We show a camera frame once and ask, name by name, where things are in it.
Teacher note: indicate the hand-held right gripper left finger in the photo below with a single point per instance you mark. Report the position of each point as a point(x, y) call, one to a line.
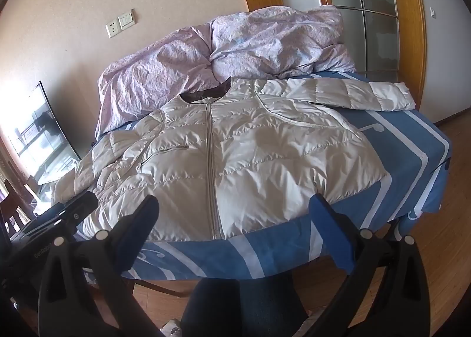
point(141, 221)

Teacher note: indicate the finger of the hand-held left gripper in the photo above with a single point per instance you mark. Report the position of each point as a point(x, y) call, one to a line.
point(86, 202)
point(53, 211)

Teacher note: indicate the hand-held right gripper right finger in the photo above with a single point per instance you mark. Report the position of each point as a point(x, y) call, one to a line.
point(331, 232)

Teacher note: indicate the white down jacket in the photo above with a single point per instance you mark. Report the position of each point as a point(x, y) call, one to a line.
point(257, 160)

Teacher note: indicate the dark wooden chair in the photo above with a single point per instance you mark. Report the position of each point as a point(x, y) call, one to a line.
point(11, 211)

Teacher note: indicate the blue white striped bedsheet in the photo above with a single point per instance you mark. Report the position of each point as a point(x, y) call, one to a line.
point(404, 145)

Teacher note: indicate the person's dark trouser legs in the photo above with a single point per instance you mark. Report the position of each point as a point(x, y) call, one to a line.
point(239, 307)

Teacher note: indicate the pink floral duvet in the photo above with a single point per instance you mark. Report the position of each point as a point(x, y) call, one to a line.
point(184, 57)

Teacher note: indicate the frosted glass door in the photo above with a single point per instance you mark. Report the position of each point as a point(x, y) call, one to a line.
point(368, 2)

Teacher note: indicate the white wall socket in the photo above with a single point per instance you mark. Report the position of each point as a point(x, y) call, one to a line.
point(113, 27)

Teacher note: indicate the white light switch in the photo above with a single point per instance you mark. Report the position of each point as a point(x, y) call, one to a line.
point(127, 19)

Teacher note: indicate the small white wall switch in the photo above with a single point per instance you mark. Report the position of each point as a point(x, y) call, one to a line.
point(432, 13)

